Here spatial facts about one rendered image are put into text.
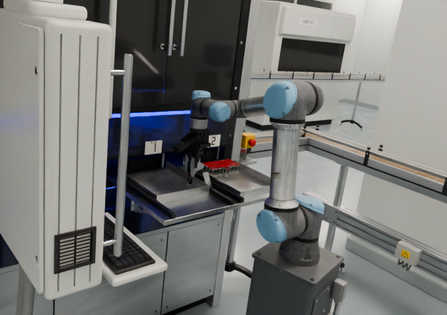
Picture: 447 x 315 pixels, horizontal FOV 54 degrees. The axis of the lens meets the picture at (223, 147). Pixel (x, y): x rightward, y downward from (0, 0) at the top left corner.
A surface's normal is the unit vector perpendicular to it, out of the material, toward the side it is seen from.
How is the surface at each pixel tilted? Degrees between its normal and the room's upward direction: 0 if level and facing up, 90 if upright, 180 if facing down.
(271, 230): 97
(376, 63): 90
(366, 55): 90
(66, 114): 90
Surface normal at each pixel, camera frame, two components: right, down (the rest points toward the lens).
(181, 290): 0.63, 0.29
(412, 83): -0.76, 0.09
